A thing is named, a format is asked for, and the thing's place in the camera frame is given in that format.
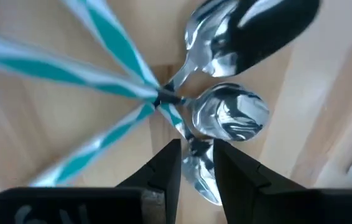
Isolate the cutlery pile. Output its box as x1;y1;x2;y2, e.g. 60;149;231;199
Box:
29;0;322;188

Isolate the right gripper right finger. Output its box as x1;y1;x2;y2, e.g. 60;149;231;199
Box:
213;138;352;224

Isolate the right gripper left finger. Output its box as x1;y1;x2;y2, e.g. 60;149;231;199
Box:
0;138;182;224

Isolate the striped-handle silver spoon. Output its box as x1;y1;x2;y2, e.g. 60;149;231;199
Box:
62;0;224;207
0;30;271;142

